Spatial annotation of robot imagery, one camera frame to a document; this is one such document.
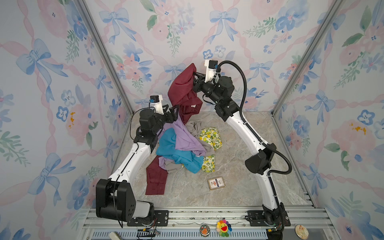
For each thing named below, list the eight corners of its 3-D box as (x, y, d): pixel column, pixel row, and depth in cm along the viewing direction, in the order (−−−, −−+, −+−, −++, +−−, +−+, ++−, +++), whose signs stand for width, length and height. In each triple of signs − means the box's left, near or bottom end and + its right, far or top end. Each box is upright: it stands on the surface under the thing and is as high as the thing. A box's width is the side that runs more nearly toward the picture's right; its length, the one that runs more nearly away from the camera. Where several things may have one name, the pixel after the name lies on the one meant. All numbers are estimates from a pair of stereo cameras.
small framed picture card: (209, 190, 85) (210, 189, 83) (207, 180, 88) (207, 178, 87) (225, 187, 86) (225, 186, 84) (221, 177, 90) (222, 175, 88)
